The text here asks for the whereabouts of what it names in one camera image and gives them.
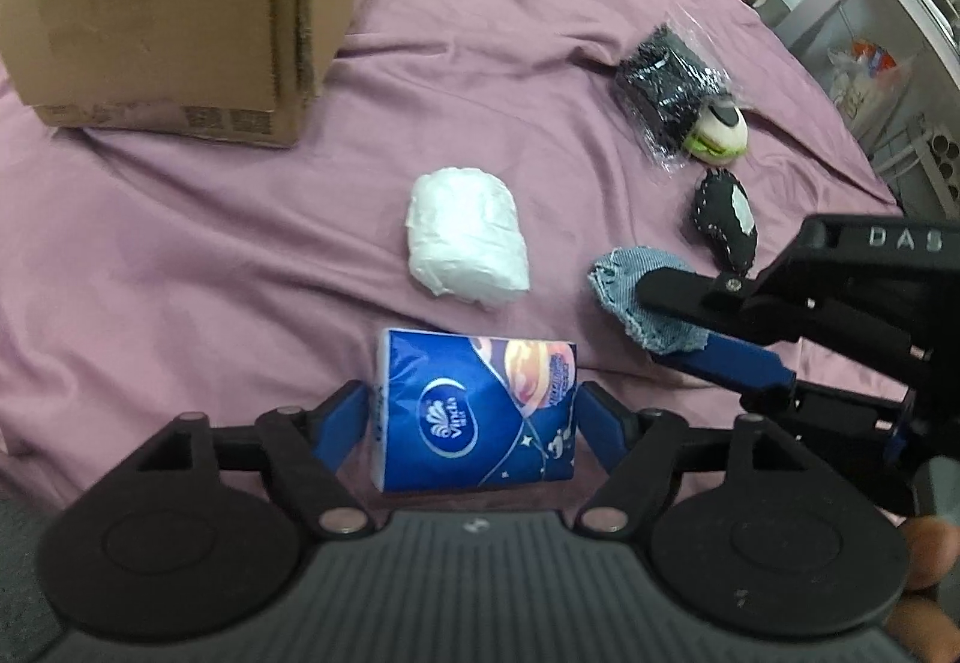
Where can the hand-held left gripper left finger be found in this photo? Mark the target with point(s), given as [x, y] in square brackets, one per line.
[339, 427]

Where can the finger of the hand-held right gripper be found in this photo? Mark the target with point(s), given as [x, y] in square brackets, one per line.
[731, 364]
[679, 292]

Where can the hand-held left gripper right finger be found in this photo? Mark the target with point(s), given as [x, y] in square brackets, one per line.
[604, 429]

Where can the denim pouch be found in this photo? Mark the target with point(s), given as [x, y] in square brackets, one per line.
[615, 288]

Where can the blue tissue packet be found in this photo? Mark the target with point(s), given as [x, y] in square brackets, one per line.
[472, 408]

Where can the cardboard box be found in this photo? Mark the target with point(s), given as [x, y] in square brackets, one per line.
[150, 33]

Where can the white wrapped soft bundle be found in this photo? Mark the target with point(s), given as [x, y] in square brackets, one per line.
[465, 235]

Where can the person's right hand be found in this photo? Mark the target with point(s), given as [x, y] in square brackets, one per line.
[934, 554]

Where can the black stitched pouch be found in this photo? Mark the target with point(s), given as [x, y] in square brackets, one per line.
[724, 217]

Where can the white rack with tubes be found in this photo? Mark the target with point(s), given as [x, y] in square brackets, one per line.
[930, 160]

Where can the green and white plush toy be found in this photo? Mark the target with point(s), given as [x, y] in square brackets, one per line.
[724, 134]

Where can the black item in clear bag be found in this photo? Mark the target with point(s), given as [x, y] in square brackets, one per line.
[664, 82]

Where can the purple bed sheet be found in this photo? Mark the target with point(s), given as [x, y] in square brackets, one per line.
[225, 243]

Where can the clear plastic bag with goods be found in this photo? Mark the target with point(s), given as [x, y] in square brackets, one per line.
[866, 82]

